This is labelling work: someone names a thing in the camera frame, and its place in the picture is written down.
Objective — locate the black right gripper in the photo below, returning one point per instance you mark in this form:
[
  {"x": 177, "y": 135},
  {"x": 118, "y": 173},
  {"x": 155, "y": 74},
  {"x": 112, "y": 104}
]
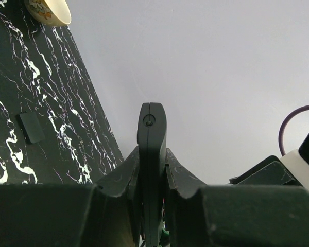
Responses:
[{"x": 270, "y": 171}]

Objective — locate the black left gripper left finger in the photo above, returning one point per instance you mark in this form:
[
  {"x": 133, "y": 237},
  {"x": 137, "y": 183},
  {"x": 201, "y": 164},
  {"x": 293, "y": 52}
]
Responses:
[{"x": 106, "y": 213}]

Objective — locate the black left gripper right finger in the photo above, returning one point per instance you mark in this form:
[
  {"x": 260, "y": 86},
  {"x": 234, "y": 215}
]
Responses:
[{"x": 198, "y": 214}]

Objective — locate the black remote battery cover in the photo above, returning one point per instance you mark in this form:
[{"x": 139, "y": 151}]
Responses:
[{"x": 31, "y": 127}]

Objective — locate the cream floral bowl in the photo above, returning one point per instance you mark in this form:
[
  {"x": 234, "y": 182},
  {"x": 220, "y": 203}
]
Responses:
[{"x": 49, "y": 12}]

